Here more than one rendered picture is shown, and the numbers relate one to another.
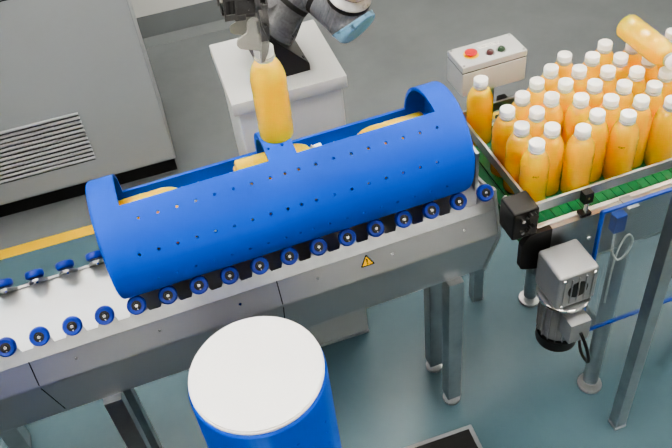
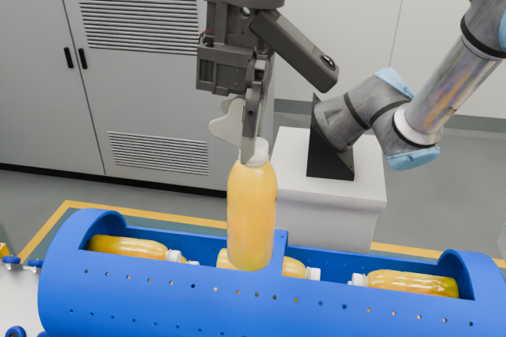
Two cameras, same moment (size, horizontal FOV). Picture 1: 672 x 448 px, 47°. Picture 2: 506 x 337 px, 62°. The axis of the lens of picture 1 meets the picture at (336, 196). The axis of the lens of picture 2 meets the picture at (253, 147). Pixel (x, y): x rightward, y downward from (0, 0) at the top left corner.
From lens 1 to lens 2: 0.99 m
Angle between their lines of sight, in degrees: 21
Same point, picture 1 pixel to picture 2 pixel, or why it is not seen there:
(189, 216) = (135, 295)
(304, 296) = not seen: outside the picture
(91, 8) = not seen: hidden behind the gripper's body
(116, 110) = (231, 150)
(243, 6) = (228, 75)
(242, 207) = (193, 311)
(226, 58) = (286, 142)
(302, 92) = (335, 200)
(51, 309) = (26, 303)
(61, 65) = (205, 108)
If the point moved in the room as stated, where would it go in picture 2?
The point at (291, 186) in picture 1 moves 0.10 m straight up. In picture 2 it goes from (257, 314) to (257, 277)
